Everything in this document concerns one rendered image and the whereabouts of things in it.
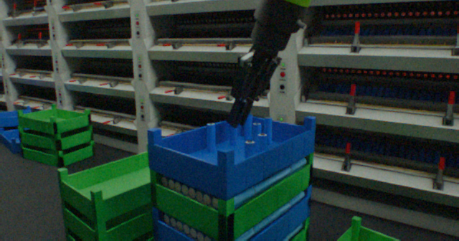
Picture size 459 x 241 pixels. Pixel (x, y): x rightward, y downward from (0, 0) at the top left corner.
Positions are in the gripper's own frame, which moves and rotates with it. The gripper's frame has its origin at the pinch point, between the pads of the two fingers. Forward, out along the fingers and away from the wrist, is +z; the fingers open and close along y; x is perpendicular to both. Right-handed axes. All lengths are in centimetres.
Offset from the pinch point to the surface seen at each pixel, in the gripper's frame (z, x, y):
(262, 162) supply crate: -1.3, -15.2, -11.7
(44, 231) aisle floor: 60, 33, -27
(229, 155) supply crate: -4.8, -13.6, -20.5
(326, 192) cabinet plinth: 32, -18, 46
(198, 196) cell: 6.9, -10.8, -20.1
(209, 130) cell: 4.0, 0.8, -7.5
